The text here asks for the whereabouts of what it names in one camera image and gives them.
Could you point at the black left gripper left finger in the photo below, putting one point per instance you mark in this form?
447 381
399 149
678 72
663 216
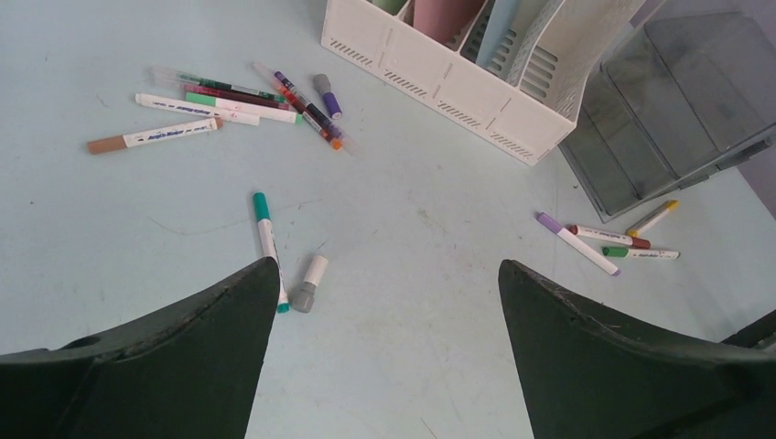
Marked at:
188 370

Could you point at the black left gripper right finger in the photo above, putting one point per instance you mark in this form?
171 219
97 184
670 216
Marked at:
590 371

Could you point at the blue clipboard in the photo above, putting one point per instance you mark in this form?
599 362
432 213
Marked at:
499 21

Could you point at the pink clipboard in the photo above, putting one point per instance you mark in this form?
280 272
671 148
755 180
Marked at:
443 19

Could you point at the green clipboard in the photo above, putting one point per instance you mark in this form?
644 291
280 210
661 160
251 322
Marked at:
392 7

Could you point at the short white grey marker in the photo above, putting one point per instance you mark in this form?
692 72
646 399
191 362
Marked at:
303 298

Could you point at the dark red cap marker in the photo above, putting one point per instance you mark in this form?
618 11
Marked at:
611 237

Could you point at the purple cap marker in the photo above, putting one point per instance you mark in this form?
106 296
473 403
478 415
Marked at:
573 241

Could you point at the teal cap marker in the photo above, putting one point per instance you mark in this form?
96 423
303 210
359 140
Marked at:
267 241

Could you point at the brown cap marker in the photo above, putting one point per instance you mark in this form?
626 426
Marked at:
126 141

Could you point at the orange gel pen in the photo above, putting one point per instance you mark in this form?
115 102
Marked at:
268 75

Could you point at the light green cap marker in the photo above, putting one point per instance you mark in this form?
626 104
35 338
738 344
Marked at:
265 112

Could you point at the dark red gel pen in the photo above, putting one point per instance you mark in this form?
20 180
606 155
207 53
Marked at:
235 96

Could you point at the purple gel pen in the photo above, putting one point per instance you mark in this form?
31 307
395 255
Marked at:
310 107

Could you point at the white file organizer rack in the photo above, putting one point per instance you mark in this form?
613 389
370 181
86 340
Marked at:
526 100

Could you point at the clear grey drawer box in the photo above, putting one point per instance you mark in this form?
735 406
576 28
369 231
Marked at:
685 98

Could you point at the short purple grey marker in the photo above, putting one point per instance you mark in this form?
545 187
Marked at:
323 87

